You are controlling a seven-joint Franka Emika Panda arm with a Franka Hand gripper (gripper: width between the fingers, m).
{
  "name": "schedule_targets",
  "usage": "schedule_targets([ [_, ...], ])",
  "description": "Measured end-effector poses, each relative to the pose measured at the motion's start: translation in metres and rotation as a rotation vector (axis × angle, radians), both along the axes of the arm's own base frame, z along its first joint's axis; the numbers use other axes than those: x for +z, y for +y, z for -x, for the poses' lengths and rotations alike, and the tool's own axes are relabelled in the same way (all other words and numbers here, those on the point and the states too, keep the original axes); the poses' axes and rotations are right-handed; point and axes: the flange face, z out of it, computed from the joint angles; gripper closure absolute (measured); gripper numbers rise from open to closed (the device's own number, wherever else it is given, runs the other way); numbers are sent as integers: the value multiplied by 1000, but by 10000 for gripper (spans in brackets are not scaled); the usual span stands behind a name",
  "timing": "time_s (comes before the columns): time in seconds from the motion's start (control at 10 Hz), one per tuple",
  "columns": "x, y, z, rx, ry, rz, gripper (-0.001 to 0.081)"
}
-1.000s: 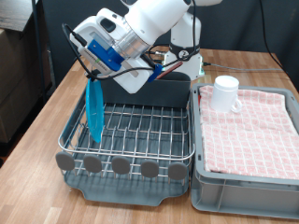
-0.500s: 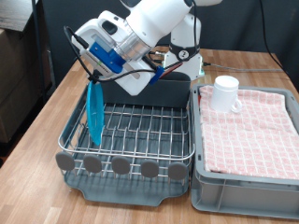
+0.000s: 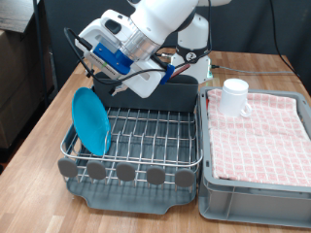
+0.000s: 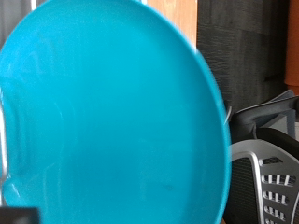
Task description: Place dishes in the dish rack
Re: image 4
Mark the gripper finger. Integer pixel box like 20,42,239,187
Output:
0,206,41,224

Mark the blue plate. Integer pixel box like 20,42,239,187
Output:
0,0,232,224

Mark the grey slotted office chair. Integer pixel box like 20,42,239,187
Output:
223,138,299,224

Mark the black office chair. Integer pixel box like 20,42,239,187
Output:
229,89,299,152

